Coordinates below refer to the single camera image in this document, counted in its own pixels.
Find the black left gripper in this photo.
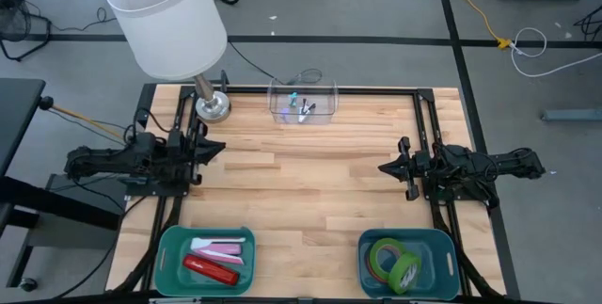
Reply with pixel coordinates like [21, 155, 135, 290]
[187, 120, 228, 186]

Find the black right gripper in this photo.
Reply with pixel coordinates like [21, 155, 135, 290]
[377, 136, 430, 201]

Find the green masking tape roll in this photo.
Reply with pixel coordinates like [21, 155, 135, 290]
[388, 251, 423, 296]
[368, 237, 408, 283]

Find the pink white stapler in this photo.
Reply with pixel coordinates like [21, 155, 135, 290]
[189, 236, 247, 266]

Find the red stapler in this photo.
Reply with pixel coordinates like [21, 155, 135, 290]
[182, 253, 241, 288]

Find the clear plastic bin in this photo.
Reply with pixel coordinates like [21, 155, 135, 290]
[266, 77, 340, 127]

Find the teal green plastic bin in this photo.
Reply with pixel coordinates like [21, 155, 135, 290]
[152, 225, 257, 297]

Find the dark blue plastic bin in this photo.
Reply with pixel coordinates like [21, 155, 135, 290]
[356, 228, 461, 301]

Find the white shade silver table lamp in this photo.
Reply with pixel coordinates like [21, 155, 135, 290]
[103, 0, 232, 123]

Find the grey table foot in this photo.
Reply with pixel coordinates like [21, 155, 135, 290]
[540, 108, 602, 122]

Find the black side desk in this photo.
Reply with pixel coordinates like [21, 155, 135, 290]
[0, 77, 124, 294]

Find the black floor fan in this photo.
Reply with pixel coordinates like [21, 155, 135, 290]
[0, 0, 53, 63]

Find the black aluminium rig frame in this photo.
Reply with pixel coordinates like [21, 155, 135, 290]
[124, 81, 495, 296]

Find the black lamp cord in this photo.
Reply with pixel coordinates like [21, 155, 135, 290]
[227, 40, 325, 87]

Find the black cable sleeve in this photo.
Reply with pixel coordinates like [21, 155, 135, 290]
[431, 200, 499, 300]
[112, 195, 182, 296]

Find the white cable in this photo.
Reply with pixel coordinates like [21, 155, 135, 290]
[510, 27, 602, 78]

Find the yellow cord with black knob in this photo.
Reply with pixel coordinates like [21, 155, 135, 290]
[38, 95, 137, 143]

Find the black fan cable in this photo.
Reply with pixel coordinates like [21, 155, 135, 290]
[46, 7, 118, 33]

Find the yellow extension cable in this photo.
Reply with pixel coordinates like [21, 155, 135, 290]
[459, 0, 514, 51]

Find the black cable bundle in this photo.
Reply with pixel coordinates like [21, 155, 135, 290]
[573, 5, 602, 41]

